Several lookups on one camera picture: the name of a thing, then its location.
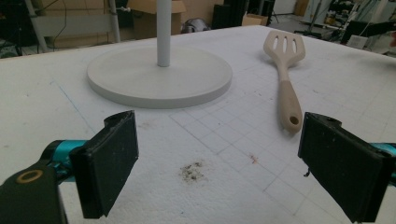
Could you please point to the beige slotted spatula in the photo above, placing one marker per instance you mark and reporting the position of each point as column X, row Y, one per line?
column 288, row 90

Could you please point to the white round stand with pole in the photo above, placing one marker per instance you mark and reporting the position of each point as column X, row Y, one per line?
column 160, row 74

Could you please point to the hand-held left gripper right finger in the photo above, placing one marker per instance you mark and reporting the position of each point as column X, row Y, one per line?
column 345, row 168

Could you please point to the small cardboard box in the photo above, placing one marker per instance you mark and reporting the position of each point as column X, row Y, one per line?
column 254, row 20

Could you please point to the grey round appliance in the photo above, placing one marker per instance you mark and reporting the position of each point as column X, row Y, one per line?
column 195, row 25

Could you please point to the black speaker cabinet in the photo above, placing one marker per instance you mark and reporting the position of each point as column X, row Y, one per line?
column 233, row 12

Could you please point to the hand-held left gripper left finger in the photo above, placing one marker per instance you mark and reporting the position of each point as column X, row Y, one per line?
column 106, row 165

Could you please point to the grey metal frame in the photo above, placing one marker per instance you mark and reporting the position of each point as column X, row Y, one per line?
column 74, row 25

